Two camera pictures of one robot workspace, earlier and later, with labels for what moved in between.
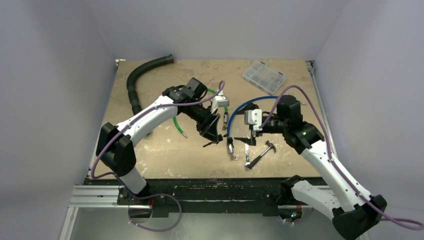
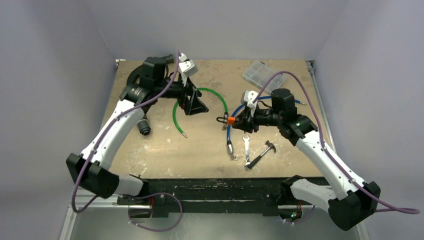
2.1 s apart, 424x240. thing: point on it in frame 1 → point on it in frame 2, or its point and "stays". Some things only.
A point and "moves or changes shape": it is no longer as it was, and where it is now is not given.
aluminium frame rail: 92,196 stays
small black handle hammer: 270,145 stays
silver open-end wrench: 247,157 stays
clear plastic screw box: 263,76 stays
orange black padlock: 211,142 moves or changes shape
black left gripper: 208,127 → 194,105
